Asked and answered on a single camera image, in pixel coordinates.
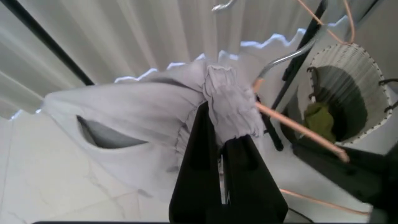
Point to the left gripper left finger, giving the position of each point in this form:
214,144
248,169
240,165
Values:
196,174

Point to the green garment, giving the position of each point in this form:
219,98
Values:
320,121

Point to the white laundry basket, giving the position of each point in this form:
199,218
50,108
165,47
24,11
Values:
351,59

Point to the pink clothes hanger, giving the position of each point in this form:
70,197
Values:
298,129
350,23

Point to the black clothes rack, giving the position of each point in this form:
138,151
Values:
46,39

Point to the pale grey shorts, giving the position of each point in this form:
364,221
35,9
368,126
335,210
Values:
140,109

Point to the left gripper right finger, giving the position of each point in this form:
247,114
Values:
252,186

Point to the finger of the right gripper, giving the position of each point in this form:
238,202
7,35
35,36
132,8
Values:
357,177

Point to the white curtain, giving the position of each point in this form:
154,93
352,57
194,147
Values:
140,31

